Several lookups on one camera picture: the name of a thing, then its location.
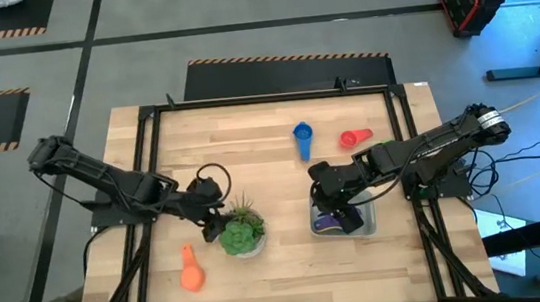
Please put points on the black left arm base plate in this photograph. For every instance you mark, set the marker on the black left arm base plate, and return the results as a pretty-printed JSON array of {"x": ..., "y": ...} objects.
[{"x": 106, "y": 218}]

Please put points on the pale grey plastic basket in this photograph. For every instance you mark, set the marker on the pale grey plastic basket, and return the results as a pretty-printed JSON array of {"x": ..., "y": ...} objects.
[{"x": 369, "y": 226}]

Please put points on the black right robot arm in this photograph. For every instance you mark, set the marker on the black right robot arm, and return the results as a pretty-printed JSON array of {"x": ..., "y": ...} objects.
[{"x": 431, "y": 151}]

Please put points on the red measuring cup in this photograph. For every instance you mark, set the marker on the red measuring cup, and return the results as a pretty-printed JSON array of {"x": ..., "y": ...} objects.
[{"x": 348, "y": 139}]

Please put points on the blue measuring cup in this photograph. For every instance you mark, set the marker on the blue measuring cup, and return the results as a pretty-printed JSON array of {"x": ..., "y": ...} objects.
[{"x": 303, "y": 140}]

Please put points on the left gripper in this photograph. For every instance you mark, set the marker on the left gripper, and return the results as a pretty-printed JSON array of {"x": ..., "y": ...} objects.
[{"x": 199, "y": 198}]

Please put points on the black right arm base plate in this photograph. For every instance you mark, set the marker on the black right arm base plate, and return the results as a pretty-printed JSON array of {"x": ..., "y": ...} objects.
[{"x": 455, "y": 188}]

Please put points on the black desk beam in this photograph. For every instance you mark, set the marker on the black desk beam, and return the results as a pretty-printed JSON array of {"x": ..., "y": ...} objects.
[{"x": 530, "y": 236}]

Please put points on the purple measuring cup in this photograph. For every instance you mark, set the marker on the purple measuring cup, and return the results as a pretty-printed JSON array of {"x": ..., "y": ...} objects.
[{"x": 328, "y": 223}]

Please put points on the artificial succulent in patterned pot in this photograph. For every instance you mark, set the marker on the artificial succulent in patterned pot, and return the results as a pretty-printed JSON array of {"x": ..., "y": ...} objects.
[{"x": 239, "y": 237}]

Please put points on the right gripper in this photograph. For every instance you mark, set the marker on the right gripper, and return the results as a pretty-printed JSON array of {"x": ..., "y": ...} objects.
[{"x": 328, "y": 180}]

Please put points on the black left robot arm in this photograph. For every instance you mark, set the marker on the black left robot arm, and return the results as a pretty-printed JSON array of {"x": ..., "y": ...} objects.
[{"x": 102, "y": 178}]

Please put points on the orange measuring cup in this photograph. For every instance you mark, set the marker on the orange measuring cup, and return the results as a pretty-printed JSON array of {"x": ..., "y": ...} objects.
[{"x": 193, "y": 277}]

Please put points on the black aluminium table frame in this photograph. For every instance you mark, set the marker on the black aluminium table frame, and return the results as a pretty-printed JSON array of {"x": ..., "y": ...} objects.
[{"x": 269, "y": 98}]

